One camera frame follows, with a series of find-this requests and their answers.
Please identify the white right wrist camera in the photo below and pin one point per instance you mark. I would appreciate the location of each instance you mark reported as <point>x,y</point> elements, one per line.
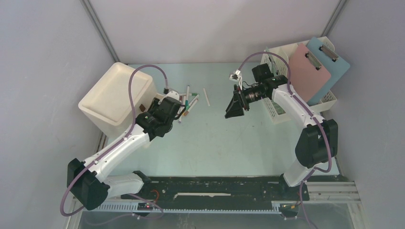
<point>236,76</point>

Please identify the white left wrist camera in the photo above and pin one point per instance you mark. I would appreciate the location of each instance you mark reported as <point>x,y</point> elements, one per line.
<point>172,94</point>

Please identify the white marker brown tip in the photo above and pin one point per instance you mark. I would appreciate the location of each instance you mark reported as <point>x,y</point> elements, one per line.
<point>190,107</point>

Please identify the white marker green cap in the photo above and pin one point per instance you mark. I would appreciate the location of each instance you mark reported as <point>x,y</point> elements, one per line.
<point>189,94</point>

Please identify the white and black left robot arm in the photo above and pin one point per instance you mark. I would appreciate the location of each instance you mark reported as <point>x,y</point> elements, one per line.
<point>90,181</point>

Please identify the pink clipboard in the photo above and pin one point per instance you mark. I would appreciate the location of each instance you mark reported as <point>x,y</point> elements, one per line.
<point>308,75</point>

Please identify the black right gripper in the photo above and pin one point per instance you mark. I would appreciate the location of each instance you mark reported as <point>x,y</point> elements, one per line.
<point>235,108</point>

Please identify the white marker green tip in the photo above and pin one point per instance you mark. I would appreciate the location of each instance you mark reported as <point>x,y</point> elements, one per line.
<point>195,99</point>

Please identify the green clipboard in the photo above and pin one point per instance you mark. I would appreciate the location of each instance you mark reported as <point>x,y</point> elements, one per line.
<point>274,67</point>

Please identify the blue clipboard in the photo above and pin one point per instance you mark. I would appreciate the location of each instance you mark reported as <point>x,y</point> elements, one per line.
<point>334,64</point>

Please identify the white drawer cabinet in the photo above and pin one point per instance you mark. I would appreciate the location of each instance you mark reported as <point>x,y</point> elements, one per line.
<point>107,104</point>

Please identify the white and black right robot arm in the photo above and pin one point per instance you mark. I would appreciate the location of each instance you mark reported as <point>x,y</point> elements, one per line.
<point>317,143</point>

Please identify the white marker teal tip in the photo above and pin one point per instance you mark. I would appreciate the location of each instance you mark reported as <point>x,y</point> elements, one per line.
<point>187,91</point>

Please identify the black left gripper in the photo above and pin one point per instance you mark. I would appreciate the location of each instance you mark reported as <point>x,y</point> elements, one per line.
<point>157,106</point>

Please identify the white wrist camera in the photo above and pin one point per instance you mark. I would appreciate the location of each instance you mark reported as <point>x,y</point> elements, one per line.
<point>172,94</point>
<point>236,76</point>

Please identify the white chalk stick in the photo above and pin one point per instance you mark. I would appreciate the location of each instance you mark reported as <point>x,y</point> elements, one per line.
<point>206,96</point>

